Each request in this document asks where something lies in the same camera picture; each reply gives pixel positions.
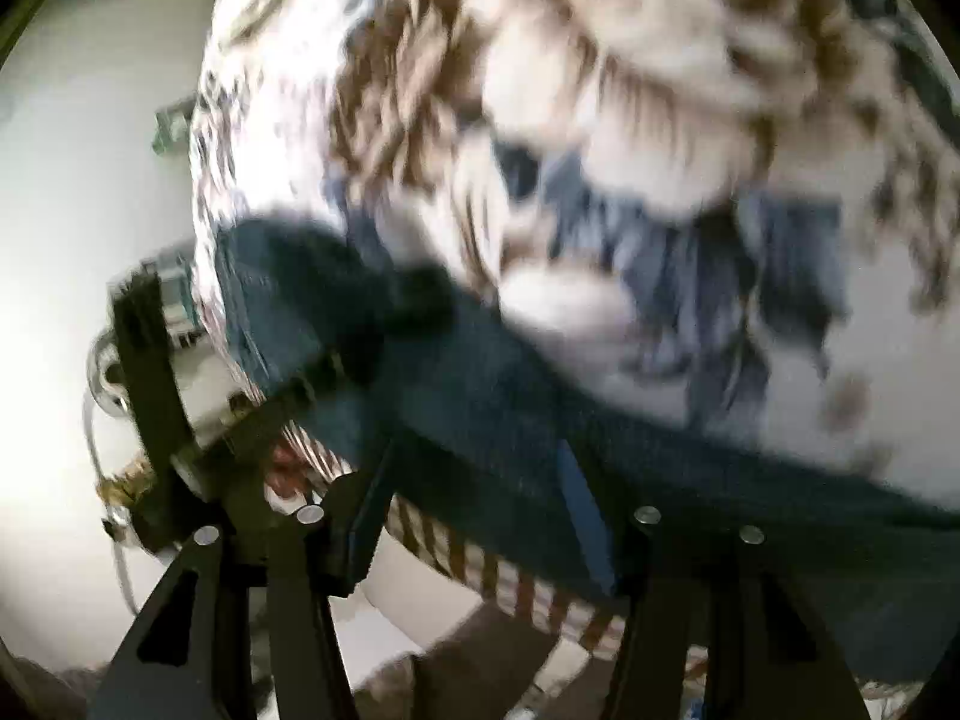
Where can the dark blue pants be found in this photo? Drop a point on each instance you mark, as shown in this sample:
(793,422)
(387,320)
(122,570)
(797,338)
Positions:
(495,435)

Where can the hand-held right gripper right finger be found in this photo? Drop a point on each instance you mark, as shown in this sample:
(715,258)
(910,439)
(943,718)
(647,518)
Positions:
(586,521)

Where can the small green object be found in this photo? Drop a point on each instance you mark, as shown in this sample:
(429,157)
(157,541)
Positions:
(171,127)

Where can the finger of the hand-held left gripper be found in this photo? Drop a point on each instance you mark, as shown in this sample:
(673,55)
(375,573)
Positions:
(262,420)
(154,375)

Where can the white brown blue printed blanket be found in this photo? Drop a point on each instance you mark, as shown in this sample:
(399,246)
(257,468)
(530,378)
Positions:
(600,90)

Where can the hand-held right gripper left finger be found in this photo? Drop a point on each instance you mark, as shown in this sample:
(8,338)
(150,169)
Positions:
(369,521)

